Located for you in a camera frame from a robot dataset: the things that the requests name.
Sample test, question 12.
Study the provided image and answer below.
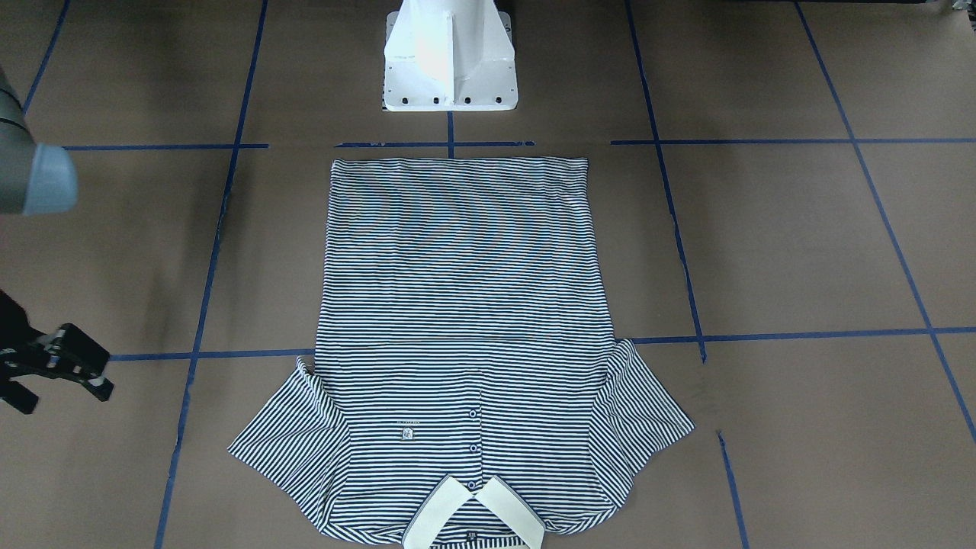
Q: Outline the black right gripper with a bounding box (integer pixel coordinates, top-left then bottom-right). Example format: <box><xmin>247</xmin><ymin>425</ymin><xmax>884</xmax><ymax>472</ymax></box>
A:
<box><xmin>1</xmin><ymin>291</ymin><xmax>114</xmax><ymax>415</ymax></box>

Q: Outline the navy white striped polo shirt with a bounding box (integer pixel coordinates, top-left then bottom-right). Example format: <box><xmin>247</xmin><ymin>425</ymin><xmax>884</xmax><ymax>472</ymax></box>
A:
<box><xmin>229</xmin><ymin>157</ymin><xmax>694</xmax><ymax>548</ymax></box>

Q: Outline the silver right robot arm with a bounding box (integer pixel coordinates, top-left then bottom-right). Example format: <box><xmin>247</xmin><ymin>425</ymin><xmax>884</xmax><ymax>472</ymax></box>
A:
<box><xmin>1</xmin><ymin>73</ymin><xmax>114</xmax><ymax>415</ymax></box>

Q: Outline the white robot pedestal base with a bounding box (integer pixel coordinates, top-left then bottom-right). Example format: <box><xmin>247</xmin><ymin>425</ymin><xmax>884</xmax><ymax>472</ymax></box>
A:
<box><xmin>381</xmin><ymin>1</ymin><xmax>519</xmax><ymax>112</ymax></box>

